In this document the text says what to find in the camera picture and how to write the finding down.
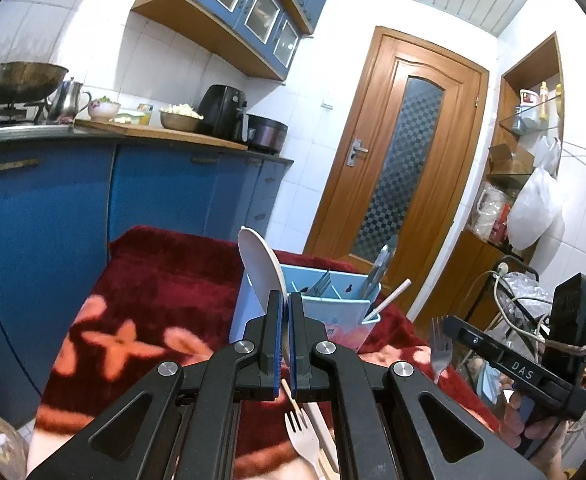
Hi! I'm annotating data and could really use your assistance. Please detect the wooden counter board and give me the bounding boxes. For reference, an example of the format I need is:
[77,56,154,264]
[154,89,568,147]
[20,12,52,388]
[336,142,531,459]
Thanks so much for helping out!
[76,119,249,151]

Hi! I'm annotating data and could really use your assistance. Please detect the floral bowl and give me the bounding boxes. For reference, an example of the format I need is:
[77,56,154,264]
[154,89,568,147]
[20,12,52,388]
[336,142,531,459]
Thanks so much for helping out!
[88,99,122,121]

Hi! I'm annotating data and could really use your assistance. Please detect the cardboard box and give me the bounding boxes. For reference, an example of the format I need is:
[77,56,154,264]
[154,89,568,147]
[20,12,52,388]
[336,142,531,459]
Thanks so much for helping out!
[488,143,534,176]

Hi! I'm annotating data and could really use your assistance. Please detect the metal wok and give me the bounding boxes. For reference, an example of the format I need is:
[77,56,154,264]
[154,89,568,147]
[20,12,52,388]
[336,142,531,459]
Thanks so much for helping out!
[0,61,69,106]

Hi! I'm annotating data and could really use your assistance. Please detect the dark rice cooker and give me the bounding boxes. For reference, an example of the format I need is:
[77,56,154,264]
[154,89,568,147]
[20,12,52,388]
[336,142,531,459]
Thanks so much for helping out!
[245,114,289,155]

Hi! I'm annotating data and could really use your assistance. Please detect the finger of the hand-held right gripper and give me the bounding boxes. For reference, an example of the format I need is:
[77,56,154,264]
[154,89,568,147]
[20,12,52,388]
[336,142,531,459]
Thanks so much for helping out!
[442,315,504,367]

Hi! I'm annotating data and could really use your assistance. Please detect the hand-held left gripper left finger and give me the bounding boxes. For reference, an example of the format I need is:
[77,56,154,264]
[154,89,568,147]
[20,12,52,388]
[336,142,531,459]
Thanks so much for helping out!
[26,290,286,480]

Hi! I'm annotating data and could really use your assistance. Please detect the blue kitchen cabinets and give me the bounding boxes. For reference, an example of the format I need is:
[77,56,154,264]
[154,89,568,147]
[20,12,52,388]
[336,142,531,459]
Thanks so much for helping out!
[0,127,294,426]

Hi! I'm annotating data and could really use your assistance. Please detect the metal bowl of food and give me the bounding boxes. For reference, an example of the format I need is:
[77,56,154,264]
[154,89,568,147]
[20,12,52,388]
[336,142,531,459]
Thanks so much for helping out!
[159,103,205,133]

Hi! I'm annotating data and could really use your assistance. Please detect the metal fork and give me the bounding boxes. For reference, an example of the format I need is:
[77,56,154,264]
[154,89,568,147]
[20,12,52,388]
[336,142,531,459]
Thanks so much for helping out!
[430,316,454,386]
[303,269,333,296]

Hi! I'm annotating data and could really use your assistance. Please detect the black air fryer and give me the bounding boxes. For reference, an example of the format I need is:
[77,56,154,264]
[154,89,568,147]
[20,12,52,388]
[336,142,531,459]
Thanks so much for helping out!
[197,85,250,142]

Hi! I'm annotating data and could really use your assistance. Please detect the wooden door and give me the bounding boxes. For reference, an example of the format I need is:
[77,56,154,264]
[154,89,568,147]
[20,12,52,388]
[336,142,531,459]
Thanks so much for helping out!
[303,25,490,311]

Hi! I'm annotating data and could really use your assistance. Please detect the cream fork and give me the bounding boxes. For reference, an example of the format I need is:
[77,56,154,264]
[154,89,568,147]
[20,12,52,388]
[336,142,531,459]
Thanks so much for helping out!
[284,410,322,480]

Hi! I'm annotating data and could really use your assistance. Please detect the white chopstick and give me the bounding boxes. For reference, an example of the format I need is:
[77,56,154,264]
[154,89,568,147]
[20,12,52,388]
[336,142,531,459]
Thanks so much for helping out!
[364,279,412,322]

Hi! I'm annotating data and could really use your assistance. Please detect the person's right hand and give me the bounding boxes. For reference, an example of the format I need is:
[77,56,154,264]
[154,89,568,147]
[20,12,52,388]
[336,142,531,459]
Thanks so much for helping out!
[499,389,571,466]

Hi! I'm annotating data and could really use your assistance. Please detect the steel jug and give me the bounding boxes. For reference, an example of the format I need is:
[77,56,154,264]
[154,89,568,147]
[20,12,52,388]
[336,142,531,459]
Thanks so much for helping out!
[47,79,93,123]

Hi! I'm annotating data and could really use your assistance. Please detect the white plastic jug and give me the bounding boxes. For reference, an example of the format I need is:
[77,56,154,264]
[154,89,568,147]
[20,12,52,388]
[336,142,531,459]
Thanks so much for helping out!
[473,182,508,241]

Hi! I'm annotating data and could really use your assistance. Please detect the red floral blanket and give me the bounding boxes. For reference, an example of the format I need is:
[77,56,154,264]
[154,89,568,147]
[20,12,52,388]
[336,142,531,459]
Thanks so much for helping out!
[26,225,504,480]

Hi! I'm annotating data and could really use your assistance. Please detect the blue plastic utensil holder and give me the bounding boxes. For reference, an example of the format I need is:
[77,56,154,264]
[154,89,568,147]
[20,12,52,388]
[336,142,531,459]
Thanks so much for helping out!
[229,262,384,356]

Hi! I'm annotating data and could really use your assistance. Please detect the gas stove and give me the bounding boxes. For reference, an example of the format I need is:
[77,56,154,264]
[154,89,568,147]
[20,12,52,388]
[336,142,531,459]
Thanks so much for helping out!
[0,101,49,131]

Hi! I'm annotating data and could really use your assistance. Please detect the wooden wall shelf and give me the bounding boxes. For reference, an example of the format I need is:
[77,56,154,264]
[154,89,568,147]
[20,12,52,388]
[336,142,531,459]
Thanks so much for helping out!
[413,32,566,321]

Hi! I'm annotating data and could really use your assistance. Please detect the blue wall cabinet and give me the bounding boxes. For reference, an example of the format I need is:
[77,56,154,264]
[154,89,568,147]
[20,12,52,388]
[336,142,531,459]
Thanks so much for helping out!
[130,0,334,81]

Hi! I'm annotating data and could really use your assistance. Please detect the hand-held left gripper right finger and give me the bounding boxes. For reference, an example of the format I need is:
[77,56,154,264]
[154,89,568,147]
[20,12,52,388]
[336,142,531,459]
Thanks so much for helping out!
[288,291,548,480]

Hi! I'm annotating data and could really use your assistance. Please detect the metal door handle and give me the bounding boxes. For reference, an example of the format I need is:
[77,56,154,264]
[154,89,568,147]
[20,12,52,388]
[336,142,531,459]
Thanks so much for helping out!
[347,138,370,167]

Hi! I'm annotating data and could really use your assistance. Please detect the white spoon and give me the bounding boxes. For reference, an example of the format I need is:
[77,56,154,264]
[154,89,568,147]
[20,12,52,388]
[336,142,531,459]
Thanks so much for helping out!
[237,226,290,366]

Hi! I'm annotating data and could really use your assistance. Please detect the white plastic bag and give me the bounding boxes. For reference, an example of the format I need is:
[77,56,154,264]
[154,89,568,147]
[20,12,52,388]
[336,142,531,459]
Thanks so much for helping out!
[508,137,562,251]

